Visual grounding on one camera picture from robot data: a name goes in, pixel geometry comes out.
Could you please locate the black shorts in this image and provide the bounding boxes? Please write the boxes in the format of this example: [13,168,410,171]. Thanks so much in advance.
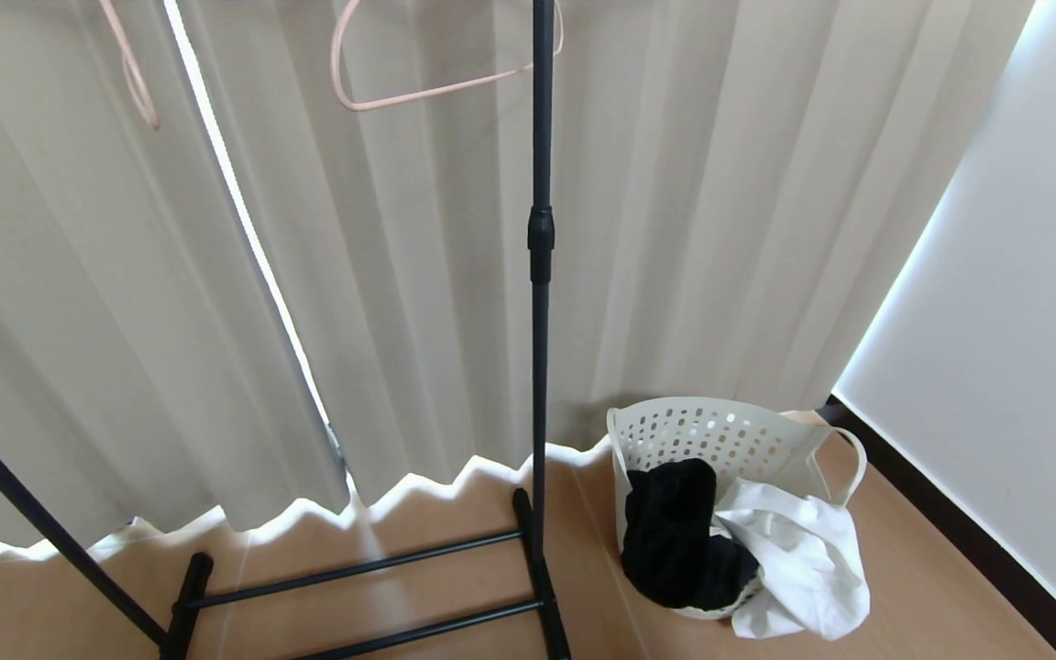
[620,457,761,612]

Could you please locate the black clothes rack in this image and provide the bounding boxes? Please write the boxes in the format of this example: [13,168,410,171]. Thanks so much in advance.
[0,0,573,660]

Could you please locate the white laundry basket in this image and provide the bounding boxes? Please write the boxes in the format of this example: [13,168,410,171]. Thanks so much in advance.
[607,396,868,621]

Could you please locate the pink clothes hanger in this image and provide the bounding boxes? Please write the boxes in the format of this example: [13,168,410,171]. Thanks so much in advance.
[331,0,566,113]
[99,0,160,130]

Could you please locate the beige curtain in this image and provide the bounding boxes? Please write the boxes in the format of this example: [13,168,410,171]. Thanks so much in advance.
[0,0,1038,565]

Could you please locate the white garment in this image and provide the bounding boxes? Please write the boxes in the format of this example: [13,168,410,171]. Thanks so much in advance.
[716,477,871,641]

